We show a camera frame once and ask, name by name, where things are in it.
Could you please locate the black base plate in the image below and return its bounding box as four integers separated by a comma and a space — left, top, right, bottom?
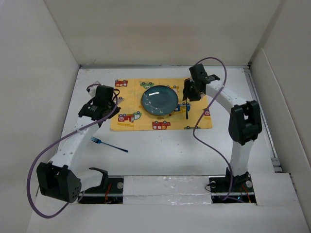
205, 176, 257, 204
77, 177, 124, 204

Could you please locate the yellow cartoon car placemat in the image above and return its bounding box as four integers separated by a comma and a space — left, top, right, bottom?
110, 78, 208, 131

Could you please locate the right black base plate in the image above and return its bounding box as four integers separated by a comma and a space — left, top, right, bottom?
205, 176, 257, 204

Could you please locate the blue metal spoon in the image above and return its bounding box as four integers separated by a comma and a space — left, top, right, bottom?
185, 99, 189, 119

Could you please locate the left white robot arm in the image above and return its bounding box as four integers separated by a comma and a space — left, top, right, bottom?
36, 85, 120, 203

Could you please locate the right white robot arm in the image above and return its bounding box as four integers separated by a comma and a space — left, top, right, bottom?
183, 64, 262, 191

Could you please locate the dark teal ceramic plate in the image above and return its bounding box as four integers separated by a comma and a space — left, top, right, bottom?
140, 85, 179, 116

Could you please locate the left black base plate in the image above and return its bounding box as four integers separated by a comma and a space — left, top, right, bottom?
77, 177, 124, 204

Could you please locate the blue metal fork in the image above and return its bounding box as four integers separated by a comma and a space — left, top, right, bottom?
91, 136, 129, 153

